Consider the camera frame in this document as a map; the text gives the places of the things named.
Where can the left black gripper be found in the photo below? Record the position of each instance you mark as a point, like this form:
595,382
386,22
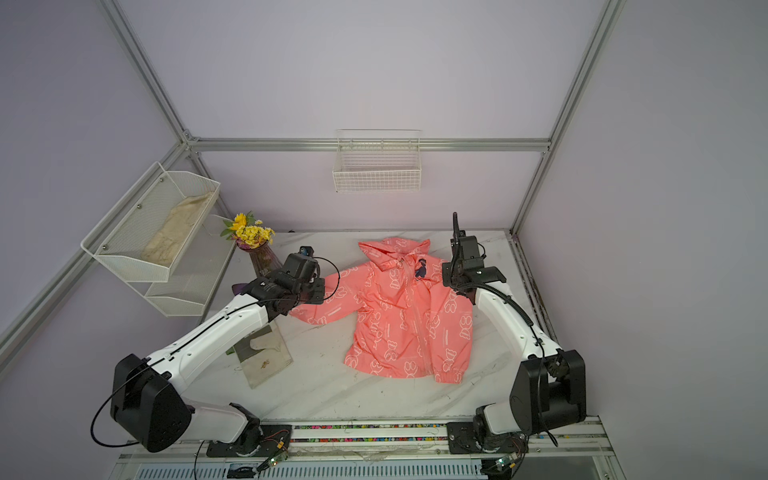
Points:
318,285

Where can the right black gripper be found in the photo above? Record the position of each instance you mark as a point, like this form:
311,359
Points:
449,275

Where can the pink hooded jacket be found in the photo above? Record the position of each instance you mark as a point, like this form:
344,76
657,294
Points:
409,325

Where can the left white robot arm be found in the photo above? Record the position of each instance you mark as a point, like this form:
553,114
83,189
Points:
147,399

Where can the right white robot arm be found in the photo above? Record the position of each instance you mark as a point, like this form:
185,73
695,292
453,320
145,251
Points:
549,388

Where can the dark glass vase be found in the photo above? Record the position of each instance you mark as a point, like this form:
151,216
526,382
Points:
264,260

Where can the yellow flower bouquet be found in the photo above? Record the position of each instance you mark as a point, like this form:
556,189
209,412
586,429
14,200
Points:
247,232

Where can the beige work glove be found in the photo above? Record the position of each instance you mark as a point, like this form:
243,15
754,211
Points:
262,355

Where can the lower white mesh shelf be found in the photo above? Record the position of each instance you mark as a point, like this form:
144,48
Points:
193,284

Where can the white mesh shelf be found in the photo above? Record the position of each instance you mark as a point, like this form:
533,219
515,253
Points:
193,284
120,237

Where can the beige cloth in shelf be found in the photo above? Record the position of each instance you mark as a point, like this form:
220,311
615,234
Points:
166,244

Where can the upper white mesh shelf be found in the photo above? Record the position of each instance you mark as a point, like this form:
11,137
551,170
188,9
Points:
120,237

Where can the white wire wall basket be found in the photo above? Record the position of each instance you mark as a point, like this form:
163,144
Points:
377,161

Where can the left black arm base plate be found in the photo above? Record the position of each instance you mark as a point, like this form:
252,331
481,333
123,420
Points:
264,441

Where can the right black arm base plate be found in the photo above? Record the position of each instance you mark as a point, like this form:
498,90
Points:
472,438

